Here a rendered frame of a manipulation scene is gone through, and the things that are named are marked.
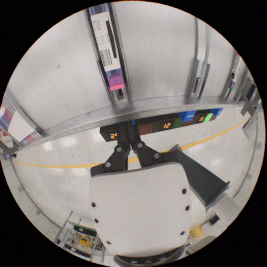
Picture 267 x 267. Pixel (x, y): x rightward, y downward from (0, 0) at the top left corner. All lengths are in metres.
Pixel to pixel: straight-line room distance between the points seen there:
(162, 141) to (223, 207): 0.80
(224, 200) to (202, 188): 0.18
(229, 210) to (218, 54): 0.57
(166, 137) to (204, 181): 0.58
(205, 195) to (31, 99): 0.69
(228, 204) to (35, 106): 0.72
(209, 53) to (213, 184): 0.57
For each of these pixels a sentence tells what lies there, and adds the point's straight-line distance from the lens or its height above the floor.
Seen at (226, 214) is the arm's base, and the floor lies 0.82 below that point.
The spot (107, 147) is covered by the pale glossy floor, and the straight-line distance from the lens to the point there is 0.90.
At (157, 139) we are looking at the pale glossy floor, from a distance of 0.89.
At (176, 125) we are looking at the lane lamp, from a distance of 0.21.
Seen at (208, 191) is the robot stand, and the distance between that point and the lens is 0.58.
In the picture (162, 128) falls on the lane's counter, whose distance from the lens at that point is 0.19.
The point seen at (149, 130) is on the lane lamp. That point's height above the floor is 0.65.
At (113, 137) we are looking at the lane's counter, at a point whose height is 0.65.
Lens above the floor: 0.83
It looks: 82 degrees down
